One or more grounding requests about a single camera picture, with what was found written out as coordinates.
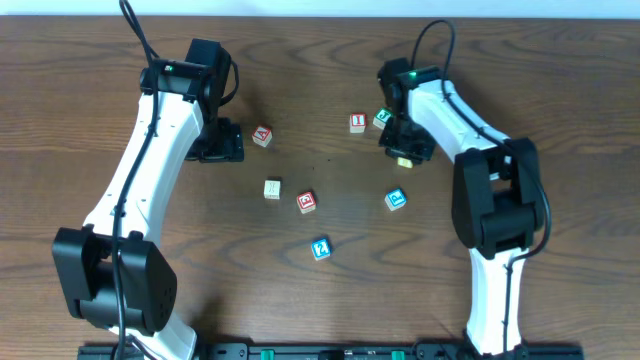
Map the yellow picture wooden block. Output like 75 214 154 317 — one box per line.
397 157 413 169

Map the red letter A block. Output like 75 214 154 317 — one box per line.
252 126 273 147

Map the red letter I block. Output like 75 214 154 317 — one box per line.
349 113 367 133

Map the blue number 2 block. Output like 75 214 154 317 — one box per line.
311 238 332 261

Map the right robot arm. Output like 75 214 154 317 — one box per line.
377 58 544 359

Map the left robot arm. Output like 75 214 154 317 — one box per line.
52 39 244 359

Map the green letter J block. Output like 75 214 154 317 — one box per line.
373 108 393 130

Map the blue letter P block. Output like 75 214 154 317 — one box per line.
384 188 407 211

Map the plain cream wooden block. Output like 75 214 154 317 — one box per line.
263 180 281 200

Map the red letter C block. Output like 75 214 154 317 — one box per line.
296 191 317 214

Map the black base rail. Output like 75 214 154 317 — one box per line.
76 342 585 360

